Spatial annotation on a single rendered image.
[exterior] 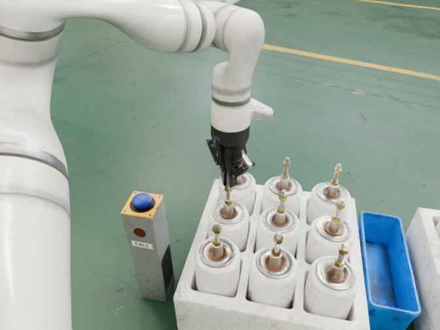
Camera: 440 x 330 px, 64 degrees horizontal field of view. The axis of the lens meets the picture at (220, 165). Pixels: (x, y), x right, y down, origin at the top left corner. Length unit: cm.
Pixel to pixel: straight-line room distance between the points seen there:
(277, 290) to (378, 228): 49
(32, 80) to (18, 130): 13
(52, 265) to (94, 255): 87
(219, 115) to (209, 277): 32
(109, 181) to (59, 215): 108
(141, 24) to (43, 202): 26
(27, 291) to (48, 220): 5
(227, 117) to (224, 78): 7
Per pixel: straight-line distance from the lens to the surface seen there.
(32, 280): 24
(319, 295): 75
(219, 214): 82
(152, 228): 77
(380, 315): 94
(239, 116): 63
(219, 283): 75
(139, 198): 76
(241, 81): 60
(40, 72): 43
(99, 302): 103
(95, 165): 145
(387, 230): 114
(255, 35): 57
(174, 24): 49
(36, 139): 30
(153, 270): 88
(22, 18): 39
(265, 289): 74
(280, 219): 80
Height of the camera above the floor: 84
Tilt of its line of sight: 38 degrees down
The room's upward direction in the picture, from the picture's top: straight up
